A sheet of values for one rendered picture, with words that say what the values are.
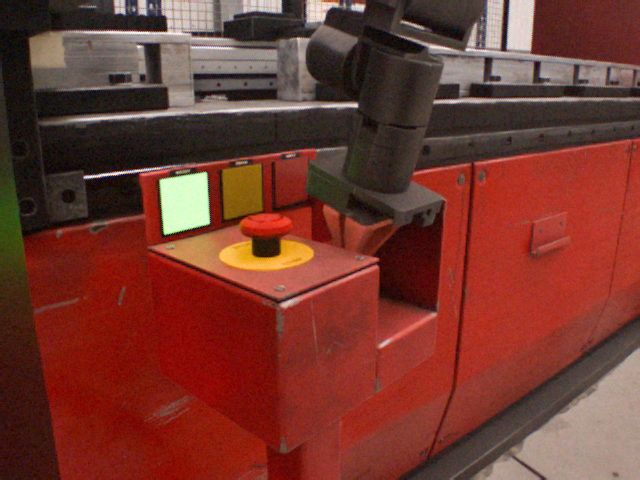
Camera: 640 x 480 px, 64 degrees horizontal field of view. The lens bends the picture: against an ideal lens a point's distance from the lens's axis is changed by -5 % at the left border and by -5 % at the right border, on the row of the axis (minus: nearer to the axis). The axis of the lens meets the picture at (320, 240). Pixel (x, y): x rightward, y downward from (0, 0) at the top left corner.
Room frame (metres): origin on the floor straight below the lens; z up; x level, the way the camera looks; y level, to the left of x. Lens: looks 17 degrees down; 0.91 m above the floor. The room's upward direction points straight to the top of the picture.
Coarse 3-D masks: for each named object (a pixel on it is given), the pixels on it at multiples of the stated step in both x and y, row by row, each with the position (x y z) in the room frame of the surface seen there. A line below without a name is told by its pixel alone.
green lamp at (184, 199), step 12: (168, 180) 0.43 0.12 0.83; (180, 180) 0.43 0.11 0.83; (192, 180) 0.44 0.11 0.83; (204, 180) 0.45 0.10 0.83; (168, 192) 0.43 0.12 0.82; (180, 192) 0.43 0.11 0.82; (192, 192) 0.44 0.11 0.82; (204, 192) 0.45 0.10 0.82; (168, 204) 0.42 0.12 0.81; (180, 204) 0.43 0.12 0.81; (192, 204) 0.44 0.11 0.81; (204, 204) 0.45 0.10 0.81; (168, 216) 0.42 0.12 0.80; (180, 216) 0.43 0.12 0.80; (192, 216) 0.44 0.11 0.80; (204, 216) 0.45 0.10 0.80; (168, 228) 0.42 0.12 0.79; (180, 228) 0.43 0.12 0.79
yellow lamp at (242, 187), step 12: (240, 168) 0.48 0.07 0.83; (252, 168) 0.49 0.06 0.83; (228, 180) 0.47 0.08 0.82; (240, 180) 0.48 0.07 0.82; (252, 180) 0.49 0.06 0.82; (228, 192) 0.47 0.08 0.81; (240, 192) 0.48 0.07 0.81; (252, 192) 0.49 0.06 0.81; (228, 204) 0.47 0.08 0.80; (240, 204) 0.48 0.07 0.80; (252, 204) 0.49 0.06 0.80; (228, 216) 0.47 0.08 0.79
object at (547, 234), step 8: (552, 216) 1.14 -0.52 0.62; (560, 216) 1.16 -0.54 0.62; (536, 224) 1.09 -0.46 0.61; (544, 224) 1.11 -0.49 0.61; (552, 224) 1.14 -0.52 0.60; (560, 224) 1.16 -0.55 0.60; (536, 232) 1.10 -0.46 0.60; (544, 232) 1.12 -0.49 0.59; (552, 232) 1.14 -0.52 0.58; (560, 232) 1.17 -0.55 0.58; (536, 240) 1.10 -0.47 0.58; (544, 240) 1.12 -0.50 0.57; (552, 240) 1.14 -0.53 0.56; (560, 240) 1.14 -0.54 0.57; (568, 240) 1.16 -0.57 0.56; (536, 248) 1.10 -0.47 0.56; (544, 248) 1.09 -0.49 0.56; (552, 248) 1.11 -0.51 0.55
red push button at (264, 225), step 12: (252, 216) 0.40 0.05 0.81; (264, 216) 0.39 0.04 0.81; (276, 216) 0.40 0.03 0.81; (240, 228) 0.39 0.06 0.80; (252, 228) 0.38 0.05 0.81; (264, 228) 0.37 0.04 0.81; (276, 228) 0.38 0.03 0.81; (288, 228) 0.38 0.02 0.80; (252, 240) 0.39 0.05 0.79; (264, 240) 0.38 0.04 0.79; (276, 240) 0.39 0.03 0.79; (252, 252) 0.39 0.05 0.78; (264, 252) 0.38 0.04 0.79; (276, 252) 0.39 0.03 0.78
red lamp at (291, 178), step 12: (276, 168) 0.51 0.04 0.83; (288, 168) 0.53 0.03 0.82; (300, 168) 0.54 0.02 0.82; (276, 180) 0.51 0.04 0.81; (288, 180) 0.53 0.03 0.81; (300, 180) 0.54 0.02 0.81; (276, 192) 0.51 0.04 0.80; (288, 192) 0.52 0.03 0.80; (300, 192) 0.54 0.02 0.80; (276, 204) 0.51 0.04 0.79; (288, 204) 0.52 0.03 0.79
